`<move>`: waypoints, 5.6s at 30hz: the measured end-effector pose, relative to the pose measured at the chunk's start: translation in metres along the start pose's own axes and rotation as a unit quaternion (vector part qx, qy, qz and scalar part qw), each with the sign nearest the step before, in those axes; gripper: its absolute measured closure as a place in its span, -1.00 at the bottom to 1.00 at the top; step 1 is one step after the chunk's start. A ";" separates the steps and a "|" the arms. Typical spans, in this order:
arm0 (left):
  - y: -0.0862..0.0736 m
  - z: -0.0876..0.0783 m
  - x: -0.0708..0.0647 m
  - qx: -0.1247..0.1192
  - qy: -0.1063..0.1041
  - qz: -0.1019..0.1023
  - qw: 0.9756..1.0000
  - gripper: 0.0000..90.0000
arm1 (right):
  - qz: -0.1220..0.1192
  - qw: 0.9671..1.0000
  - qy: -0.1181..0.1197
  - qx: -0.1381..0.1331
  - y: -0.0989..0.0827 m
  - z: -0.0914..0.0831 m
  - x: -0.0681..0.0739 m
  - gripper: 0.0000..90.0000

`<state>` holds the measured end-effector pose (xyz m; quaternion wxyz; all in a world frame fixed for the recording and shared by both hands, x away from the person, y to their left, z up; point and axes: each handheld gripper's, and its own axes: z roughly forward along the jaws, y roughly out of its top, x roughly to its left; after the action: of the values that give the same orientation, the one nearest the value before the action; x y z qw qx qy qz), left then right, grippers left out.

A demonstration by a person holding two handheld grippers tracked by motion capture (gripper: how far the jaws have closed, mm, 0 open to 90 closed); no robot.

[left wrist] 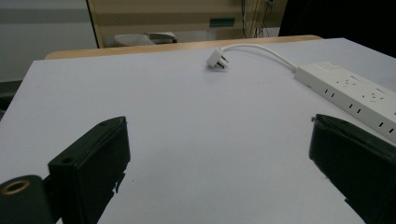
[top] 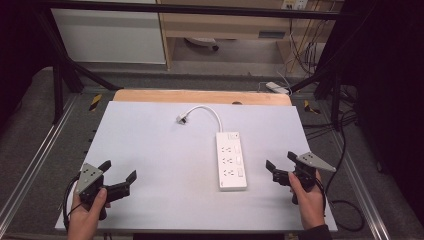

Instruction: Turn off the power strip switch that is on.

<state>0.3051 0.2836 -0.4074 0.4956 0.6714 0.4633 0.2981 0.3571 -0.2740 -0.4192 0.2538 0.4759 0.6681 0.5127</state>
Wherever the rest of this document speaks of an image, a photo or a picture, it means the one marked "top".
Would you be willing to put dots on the white wall socket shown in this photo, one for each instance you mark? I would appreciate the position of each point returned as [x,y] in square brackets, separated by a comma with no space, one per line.
[294,4]

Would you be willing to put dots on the aluminium rail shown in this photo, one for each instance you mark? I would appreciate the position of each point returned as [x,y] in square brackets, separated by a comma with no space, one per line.
[361,186]
[36,160]

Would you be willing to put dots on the white cabinet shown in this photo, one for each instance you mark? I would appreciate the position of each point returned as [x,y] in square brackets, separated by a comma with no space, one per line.
[110,35]

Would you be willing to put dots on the person's left hand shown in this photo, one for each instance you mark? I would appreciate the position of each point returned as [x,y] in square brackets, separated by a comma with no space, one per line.
[83,216]

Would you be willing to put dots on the white floor power strip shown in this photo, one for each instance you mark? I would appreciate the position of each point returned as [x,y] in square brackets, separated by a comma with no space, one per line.
[276,87]

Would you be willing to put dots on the person's right hand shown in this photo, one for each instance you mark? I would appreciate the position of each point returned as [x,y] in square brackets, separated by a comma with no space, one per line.
[309,205]

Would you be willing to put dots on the yellow black tape marker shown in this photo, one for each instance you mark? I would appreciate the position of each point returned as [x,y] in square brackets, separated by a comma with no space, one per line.
[95,102]
[311,107]

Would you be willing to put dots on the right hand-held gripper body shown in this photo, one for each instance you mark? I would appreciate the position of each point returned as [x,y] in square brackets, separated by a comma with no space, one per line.
[308,168]

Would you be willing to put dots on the black metal stand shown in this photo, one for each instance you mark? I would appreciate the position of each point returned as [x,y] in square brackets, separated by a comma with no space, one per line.
[60,76]
[328,85]

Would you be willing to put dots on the wooden desk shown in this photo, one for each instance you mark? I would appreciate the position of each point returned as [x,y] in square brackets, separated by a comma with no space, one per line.
[226,25]

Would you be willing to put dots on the white table mat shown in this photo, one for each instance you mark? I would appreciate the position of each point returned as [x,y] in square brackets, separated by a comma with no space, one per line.
[173,173]

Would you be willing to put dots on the office chair base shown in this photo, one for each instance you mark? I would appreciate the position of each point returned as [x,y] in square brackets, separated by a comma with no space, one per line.
[203,42]

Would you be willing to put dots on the white power plug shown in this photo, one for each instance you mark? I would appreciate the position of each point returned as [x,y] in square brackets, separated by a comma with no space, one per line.
[181,118]

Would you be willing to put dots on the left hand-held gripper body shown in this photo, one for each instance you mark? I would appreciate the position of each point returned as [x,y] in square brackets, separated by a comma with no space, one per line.
[87,178]

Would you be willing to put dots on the black metal frame bar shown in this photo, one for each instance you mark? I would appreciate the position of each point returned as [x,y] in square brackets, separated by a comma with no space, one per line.
[200,9]

